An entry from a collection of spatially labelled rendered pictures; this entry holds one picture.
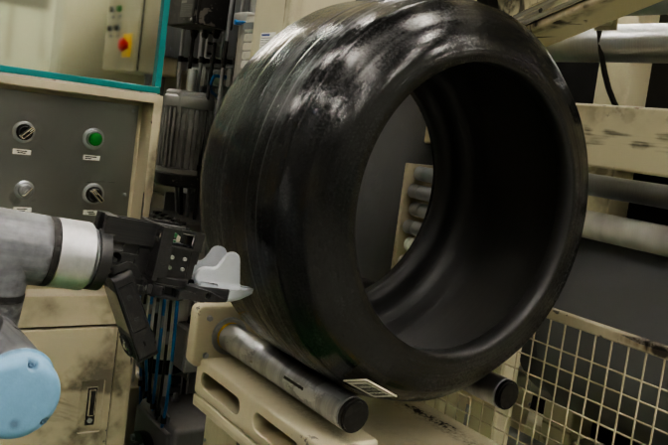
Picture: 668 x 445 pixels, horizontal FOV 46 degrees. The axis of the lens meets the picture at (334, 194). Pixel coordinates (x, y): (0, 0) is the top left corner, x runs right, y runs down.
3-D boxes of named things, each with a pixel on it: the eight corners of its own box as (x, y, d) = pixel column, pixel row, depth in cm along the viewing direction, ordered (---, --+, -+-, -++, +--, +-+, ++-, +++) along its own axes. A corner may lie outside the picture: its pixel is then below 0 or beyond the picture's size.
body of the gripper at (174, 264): (212, 235, 90) (111, 218, 83) (195, 308, 90) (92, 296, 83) (184, 223, 96) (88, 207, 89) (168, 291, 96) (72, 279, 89)
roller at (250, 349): (235, 351, 127) (211, 346, 124) (244, 324, 127) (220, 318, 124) (363, 436, 98) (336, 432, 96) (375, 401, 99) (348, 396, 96)
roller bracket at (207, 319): (184, 362, 124) (191, 302, 124) (379, 348, 148) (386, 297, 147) (193, 369, 122) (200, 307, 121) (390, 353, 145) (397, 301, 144)
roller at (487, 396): (373, 340, 143) (353, 339, 140) (377, 315, 143) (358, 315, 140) (516, 410, 115) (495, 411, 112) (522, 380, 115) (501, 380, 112)
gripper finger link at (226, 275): (272, 259, 96) (206, 248, 90) (260, 306, 96) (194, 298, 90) (259, 254, 98) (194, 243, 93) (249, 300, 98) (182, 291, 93)
